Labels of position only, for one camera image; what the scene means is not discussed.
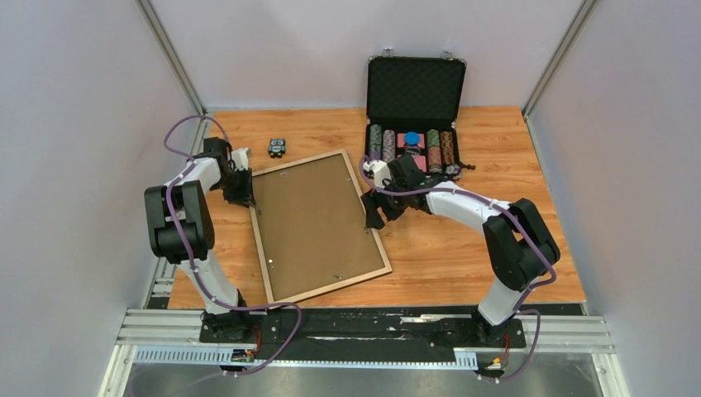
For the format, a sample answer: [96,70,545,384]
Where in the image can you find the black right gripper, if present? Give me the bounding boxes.
[360,177,408,230]

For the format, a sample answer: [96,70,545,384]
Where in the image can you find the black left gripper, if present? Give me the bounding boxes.
[215,167,258,208]

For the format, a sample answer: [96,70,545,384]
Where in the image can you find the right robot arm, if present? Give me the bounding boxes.
[358,155,561,346]

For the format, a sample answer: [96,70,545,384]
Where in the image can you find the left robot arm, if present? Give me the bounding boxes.
[144,138,255,342]

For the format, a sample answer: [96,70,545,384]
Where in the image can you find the small blue owl toy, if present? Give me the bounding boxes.
[268,138,286,158]

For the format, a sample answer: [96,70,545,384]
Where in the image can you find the dark green chip column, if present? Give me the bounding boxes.
[369,124,383,160]

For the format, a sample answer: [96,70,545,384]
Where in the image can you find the red playing card deck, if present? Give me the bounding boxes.
[397,132,426,149]

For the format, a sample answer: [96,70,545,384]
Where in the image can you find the grey purple chip column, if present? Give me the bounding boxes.
[382,129,396,163]

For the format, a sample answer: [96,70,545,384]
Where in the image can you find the blue poker chip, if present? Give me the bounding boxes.
[403,132,421,146]

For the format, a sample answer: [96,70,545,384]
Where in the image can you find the green poker chip column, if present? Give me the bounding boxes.
[427,129,442,173]

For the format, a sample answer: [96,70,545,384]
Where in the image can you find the orange brown chip column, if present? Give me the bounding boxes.
[440,131,459,175]

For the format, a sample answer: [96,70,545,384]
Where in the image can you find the black poker chip case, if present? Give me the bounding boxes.
[364,55,466,180]

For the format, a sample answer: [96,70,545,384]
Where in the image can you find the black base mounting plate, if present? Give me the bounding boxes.
[198,306,527,363]

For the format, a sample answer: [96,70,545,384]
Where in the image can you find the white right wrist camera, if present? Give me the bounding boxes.
[365,160,393,189]

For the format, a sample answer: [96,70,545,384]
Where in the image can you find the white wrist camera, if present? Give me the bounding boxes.
[231,147,250,171]
[365,160,393,189]

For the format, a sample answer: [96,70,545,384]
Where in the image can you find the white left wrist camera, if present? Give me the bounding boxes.
[231,147,250,171]

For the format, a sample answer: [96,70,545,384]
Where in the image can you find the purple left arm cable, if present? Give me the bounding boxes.
[126,114,303,397]

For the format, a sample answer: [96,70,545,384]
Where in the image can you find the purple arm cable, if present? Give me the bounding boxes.
[358,155,559,383]
[126,114,303,397]

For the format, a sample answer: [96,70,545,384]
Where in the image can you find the aluminium front rail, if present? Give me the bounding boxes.
[117,308,614,370]

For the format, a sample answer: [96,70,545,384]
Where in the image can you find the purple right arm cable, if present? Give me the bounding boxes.
[358,155,559,383]

